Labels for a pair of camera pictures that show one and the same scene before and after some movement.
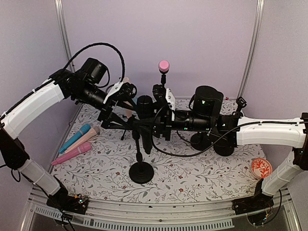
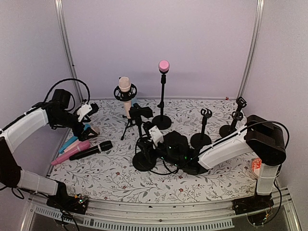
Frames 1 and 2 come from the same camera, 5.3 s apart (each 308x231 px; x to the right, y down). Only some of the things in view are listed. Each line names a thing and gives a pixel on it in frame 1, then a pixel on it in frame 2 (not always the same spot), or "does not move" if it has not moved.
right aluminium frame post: (260, 6) does not move
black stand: (140, 173) → (143, 161)
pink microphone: (83, 147) does not move
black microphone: (145, 111) → (102, 146)
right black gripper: (162, 124) → (147, 147)
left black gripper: (108, 115) → (83, 136)
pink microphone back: (163, 65) does not move
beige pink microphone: (94, 131) does not move
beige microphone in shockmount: (130, 112) does not move
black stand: (200, 141) does not move
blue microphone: (84, 128) does not move
